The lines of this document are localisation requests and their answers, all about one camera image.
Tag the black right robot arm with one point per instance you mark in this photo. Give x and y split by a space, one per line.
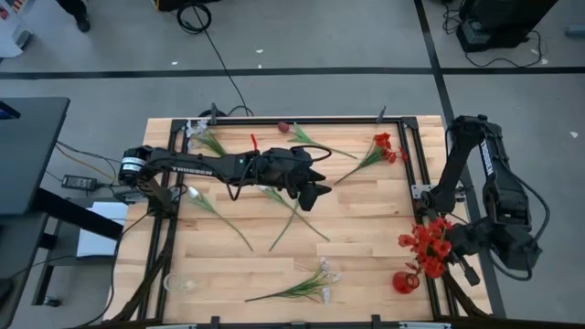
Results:
486 151

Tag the red glass vase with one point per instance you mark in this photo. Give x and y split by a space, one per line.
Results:
404 283

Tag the black power adapter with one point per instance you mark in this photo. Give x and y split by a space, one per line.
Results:
79 183

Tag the black equipment case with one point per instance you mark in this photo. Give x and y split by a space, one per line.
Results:
503 18

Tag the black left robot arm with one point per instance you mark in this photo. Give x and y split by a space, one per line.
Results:
192 164

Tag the white box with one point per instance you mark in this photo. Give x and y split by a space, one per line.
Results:
105 228

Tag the small white flower bunch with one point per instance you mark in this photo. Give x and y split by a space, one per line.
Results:
211 142

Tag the grey floor block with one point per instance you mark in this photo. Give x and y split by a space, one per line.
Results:
576 30

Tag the red tape tab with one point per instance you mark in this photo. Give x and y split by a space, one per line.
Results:
253 142

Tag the black aluminium table frame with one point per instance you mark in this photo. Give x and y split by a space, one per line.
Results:
292 121

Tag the black frame clamp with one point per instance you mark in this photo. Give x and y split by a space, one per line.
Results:
381 115
213 114

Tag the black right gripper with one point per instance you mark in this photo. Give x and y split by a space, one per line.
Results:
473 237

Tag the clear glass vase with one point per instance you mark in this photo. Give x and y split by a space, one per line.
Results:
176 283

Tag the red flower bunch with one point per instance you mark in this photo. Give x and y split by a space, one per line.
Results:
381 142
429 249

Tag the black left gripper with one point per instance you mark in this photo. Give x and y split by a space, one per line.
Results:
283 166

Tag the large white flower bunch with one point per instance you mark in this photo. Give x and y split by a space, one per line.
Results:
311 285

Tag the person's foot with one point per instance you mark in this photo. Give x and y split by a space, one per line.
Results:
82 23

